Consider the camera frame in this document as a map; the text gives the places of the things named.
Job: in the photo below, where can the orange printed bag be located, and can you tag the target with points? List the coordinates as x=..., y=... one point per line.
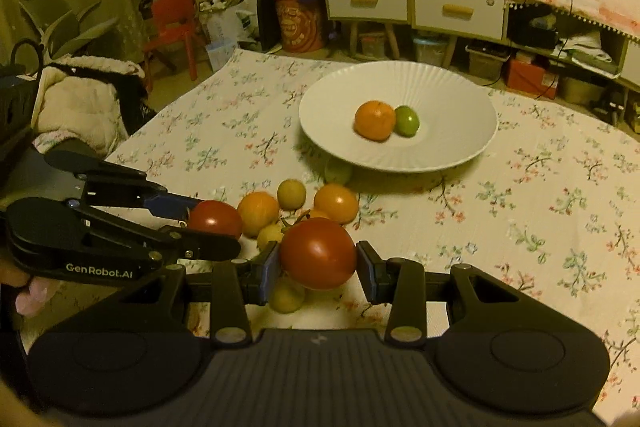
x=297, y=24

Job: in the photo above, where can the white fleece jacket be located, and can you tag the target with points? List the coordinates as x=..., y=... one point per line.
x=75, y=102

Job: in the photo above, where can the grey storage tub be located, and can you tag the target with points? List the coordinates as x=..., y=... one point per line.
x=580, y=89

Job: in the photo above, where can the red plastic chair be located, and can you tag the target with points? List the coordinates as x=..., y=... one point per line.
x=172, y=19

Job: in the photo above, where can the clear storage box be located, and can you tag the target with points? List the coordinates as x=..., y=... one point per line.
x=485, y=61
x=372, y=46

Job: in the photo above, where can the low wooden shelf unit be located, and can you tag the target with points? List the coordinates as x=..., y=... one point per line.
x=620, y=57

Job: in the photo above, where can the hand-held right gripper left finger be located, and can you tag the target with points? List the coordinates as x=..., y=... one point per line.
x=270, y=274

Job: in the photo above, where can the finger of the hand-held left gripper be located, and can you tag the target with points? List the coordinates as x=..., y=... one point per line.
x=170, y=207
x=200, y=248

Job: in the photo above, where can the red box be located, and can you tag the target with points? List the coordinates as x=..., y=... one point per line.
x=530, y=77

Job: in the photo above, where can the yellow tomato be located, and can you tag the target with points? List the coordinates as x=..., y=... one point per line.
x=287, y=299
x=269, y=234

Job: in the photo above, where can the blue lid container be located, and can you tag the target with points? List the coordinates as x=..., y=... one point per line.
x=430, y=51

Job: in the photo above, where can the white ribbed plate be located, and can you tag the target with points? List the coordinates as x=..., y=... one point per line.
x=440, y=97

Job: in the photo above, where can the floral tablecloth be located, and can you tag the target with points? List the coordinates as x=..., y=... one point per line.
x=525, y=207

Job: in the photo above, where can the yellow-green tomato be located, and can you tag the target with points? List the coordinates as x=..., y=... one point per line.
x=291, y=193

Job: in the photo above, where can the grey office chair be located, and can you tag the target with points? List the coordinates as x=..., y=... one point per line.
x=50, y=19

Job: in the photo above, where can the folded white cloths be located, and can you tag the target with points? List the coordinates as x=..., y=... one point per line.
x=585, y=49

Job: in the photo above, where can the dark basket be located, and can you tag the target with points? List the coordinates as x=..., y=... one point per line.
x=15, y=107

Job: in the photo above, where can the black device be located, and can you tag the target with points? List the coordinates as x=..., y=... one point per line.
x=532, y=34

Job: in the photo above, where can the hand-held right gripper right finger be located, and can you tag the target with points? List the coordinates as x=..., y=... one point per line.
x=364, y=272

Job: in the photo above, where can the white translucent bin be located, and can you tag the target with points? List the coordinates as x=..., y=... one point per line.
x=221, y=55

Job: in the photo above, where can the large orange tomato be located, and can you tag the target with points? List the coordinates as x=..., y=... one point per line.
x=375, y=121

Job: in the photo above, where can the large red tomato with stem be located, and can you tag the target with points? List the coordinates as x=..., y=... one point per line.
x=317, y=253

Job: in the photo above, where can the green tomato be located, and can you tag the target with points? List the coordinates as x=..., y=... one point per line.
x=407, y=121
x=337, y=173

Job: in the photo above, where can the black flat panel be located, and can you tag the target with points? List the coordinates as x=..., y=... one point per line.
x=265, y=19

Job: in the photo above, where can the person's left hand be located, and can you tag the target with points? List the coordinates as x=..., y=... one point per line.
x=32, y=297

